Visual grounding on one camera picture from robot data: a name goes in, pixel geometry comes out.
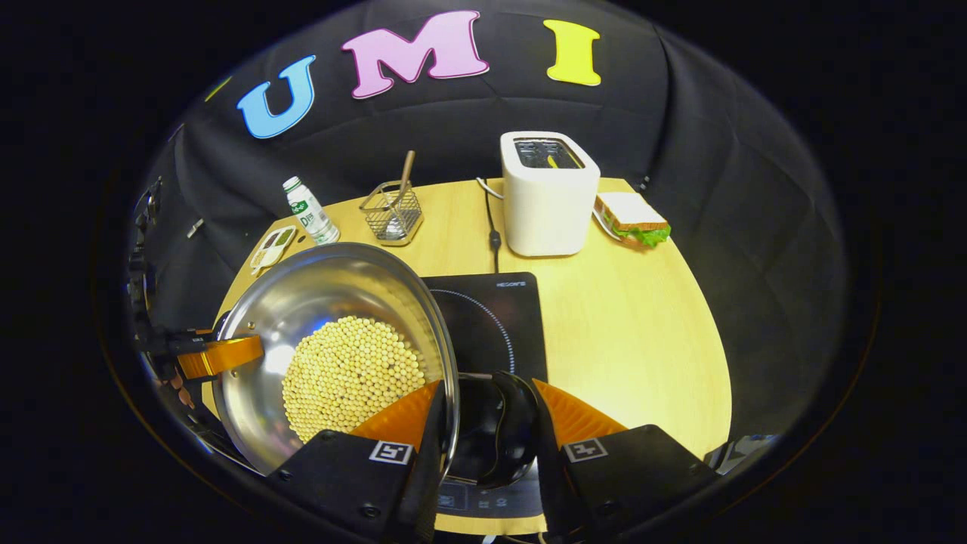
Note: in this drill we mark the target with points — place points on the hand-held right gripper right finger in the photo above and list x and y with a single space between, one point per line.
545 468

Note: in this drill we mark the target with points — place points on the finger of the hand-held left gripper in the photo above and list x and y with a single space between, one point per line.
223 355

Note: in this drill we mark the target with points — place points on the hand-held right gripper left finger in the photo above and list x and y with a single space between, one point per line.
430 483

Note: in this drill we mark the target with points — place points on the steel pot with beans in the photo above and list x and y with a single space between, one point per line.
332 332

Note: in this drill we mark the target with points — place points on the black induction cooktop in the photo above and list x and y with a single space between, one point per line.
491 317

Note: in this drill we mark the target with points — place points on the silver backdrop clip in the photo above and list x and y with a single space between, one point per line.
195 227

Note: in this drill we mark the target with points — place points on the small white sauce tray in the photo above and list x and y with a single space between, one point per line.
272 248

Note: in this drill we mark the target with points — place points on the white drink bottle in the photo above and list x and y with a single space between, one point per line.
311 215

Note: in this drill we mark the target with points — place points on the white toaster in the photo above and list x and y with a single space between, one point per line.
548 208

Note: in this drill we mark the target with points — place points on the sandwich with lettuce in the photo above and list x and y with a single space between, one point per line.
631 219

